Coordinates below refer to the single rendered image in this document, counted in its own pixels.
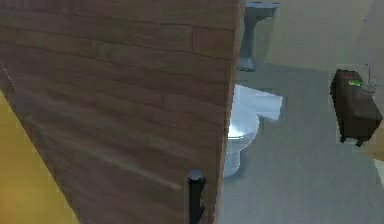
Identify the white toilet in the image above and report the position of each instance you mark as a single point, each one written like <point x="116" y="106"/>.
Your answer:
<point x="241" y="123"/>

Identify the brown wooden room door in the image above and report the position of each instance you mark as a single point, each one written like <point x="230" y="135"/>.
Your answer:
<point x="116" y="100"/>

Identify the black bin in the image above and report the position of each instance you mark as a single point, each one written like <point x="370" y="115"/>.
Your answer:
<point x="355" y="106"/>

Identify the grey pedestal sink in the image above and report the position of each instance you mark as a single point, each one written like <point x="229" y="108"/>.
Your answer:
<point x="251" y="36"/>

